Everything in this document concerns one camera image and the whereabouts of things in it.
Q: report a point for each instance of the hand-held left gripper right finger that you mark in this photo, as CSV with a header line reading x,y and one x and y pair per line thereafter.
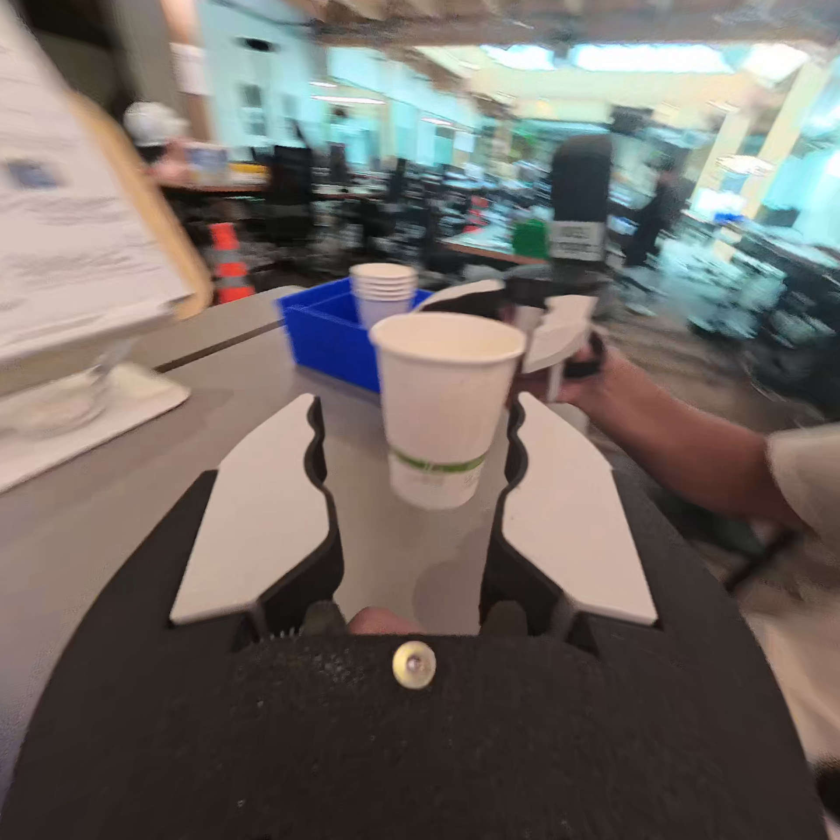
x,y
577,525

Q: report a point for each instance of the white blue cartons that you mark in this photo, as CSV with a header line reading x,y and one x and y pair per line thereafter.
x,y
207,164

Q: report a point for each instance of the group of white paper cups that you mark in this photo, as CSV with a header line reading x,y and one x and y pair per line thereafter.
x,y
446,394

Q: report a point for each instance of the cream shirt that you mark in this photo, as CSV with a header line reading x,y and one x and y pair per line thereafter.
x,y
807,472

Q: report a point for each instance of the person's right forearm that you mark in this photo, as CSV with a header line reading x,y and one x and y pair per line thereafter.
x,y
695,453

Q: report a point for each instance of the blue plastic bin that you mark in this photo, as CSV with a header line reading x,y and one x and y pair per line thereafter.
x,y
321,341

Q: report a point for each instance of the wood-edged desk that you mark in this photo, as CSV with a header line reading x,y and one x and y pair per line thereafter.
x,y
485,253

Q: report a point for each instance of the green plastic crate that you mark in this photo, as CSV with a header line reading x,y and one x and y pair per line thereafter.
x,y
530,239

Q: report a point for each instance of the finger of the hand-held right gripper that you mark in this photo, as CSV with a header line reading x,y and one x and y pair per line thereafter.
x,y
466,295
564,328

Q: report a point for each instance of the person's right hand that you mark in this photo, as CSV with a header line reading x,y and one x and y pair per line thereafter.
x,y
610,394

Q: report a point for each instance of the orange traffic cone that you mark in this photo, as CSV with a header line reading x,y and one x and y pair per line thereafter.
x,y
231,272

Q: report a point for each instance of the person's left hand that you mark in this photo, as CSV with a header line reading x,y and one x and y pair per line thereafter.
x,y
380,622

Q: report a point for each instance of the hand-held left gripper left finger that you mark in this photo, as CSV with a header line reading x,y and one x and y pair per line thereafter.
x,y
256,525

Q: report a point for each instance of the black office chair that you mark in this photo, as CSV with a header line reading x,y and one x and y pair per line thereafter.
x,y
289,197

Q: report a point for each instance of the stack of nested paper cups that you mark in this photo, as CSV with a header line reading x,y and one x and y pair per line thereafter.
x,y
384,289

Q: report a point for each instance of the printed instruction sheet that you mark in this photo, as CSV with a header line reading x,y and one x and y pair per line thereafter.
x,y
72,249

